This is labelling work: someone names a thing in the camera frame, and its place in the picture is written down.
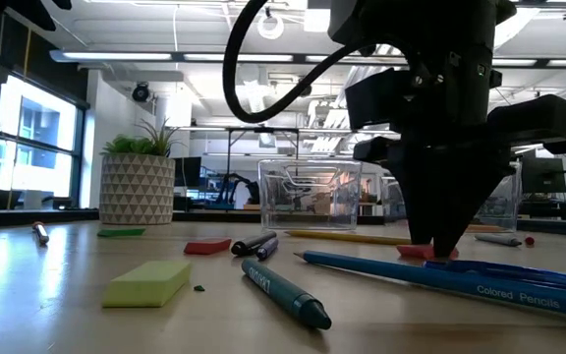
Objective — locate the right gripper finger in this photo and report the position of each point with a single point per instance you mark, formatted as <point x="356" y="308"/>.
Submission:
<point x="418" y="187"/>
<point x="465" y="187"/>

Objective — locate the orange pencil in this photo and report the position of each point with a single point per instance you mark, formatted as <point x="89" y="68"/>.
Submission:
<point x="489" y="228"/>

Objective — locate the grey pen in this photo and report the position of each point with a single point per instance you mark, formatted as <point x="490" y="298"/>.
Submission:
<point x="499" y="240"/>

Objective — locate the pink eraser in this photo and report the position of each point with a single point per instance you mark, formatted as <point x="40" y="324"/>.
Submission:
<point x="413" y="252"/>

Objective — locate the yellow pencil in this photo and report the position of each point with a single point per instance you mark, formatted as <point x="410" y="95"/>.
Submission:
<point x="347" y="237"/>

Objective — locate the blue colored pencil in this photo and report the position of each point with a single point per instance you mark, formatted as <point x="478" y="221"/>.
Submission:
<point x="411" y="275"/>

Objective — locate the blue pen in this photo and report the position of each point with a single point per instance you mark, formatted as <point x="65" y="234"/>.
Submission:
<point x="509" y="271"/>

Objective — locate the teal crayon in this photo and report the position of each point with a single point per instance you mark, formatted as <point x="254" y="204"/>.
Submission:
<point x="283" y="292"/>

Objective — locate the black pen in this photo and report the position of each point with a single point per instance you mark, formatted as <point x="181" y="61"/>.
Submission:
<point x="251" y="243"/>

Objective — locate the red eraser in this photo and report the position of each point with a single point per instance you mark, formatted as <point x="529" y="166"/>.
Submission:
<point x="208" y="247"/>

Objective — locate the silver marker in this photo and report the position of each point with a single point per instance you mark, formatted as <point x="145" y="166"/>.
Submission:
<point x="41" y="235"/>

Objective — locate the green eraser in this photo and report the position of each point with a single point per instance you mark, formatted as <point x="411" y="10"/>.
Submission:
<point x="121" y="232"/>

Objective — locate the yellow eraser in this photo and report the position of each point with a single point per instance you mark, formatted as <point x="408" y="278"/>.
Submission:
<point x="145" y="285"/>

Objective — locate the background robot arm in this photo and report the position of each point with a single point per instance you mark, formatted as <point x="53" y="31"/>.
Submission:
<point x="234" y="189"/>

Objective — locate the clear plastic bin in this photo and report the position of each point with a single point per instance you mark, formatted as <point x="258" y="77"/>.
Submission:
<point x="307" y="196"/>
<point x="501" y="206"/>

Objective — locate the black monitor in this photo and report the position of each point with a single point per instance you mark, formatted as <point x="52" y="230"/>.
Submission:
<point x="187" y="172"/>
<point x="543" y="175"/>

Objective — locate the large window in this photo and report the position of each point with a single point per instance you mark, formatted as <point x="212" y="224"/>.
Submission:
<point x="37" y="128"/>

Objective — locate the black ceiling spotlight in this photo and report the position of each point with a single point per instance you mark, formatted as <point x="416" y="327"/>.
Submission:
<point x="141" y="92"/>

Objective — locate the green succulent plant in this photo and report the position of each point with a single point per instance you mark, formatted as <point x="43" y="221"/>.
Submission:
<point x="126" y="146"/>

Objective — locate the long ceiling light bar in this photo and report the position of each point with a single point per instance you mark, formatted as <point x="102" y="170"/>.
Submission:
<point x="273" y="57"/>

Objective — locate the white triangle-patterned plant pot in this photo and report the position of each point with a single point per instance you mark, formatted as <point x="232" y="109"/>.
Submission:
<point x="137" y="192"/>

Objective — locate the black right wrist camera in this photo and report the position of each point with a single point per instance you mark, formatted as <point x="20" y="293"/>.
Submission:
<point x="379" y="98"/>

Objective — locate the black background table frame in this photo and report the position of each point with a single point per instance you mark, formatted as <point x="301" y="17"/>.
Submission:
<point x="263" y="130"/>

